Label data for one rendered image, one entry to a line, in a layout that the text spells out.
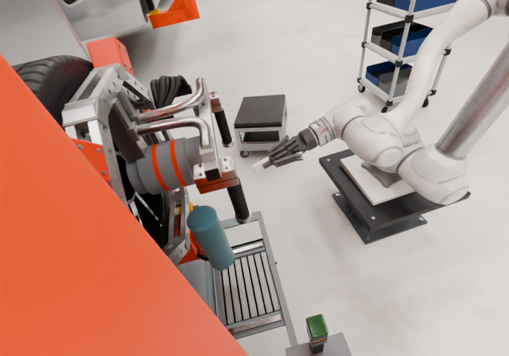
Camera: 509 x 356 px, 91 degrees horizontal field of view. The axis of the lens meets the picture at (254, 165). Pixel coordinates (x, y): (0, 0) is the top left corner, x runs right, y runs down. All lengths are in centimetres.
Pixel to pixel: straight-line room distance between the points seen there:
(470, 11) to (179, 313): 101
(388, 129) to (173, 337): 70
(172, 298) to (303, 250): 131
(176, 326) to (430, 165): 105
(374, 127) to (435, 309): 94
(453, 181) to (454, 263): 56
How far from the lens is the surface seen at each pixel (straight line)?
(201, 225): 73
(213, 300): 128
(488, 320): 155
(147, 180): 72
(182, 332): 20
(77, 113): 57
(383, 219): 126
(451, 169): 114
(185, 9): 420
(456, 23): 102
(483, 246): 173
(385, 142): 75
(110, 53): 80
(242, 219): 67
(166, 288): 18
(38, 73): 65
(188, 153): 69
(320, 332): 66
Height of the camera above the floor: 130
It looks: 42 degrees down
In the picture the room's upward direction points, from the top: 12 degrees counter-clockwise
